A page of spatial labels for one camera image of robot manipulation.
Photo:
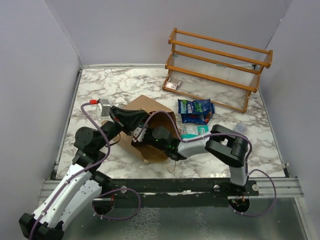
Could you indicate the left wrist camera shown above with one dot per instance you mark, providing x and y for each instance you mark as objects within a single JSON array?
[{"x": 103, "y": 107}]

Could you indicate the dark blue chips bag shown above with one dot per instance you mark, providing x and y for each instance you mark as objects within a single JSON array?
[{"x": 198, "y": 119}]

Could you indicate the green snack packet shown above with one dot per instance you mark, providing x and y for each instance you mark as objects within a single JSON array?
[{"x": 191, "y": 131}]

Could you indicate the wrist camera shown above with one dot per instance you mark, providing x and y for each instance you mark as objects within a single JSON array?
[
  {"x": 103, "y": 107},
  {"x": 139, "y": 134}
]

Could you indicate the brown paper bag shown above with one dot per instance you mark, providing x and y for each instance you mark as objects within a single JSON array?
[{"x": 147, "y": 153}]

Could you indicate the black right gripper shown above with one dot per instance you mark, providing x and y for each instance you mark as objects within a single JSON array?
[{"x": 148, "y": 131}]

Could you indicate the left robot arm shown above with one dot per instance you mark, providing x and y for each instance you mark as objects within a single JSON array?
[{"x": 82, "y": 181}]

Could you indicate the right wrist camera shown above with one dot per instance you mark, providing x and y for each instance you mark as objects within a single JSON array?
[{"x": 139, "y": 134}]

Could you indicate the small red white box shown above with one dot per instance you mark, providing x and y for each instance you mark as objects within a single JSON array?
[{"x": 173, "y": 85}]

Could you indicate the orange wooden shelf rack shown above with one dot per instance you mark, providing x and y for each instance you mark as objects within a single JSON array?
[{"x": 227, "y": 73}]

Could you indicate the blue Bonk snack bag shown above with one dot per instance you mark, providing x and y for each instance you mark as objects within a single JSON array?
[{"x": 196, "y": 107}]

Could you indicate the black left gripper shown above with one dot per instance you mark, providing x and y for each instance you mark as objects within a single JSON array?
[{"x": 129, "y": 119}]

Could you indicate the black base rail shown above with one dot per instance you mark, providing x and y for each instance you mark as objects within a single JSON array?
[{"x": 172, "y": 193}]

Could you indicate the small clear plastic cup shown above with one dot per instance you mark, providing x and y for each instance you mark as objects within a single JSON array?
[{"x": 241, "y": 127}]

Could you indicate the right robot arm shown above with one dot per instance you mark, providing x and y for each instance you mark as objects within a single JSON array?
[{"x": 230, "y": 147}]

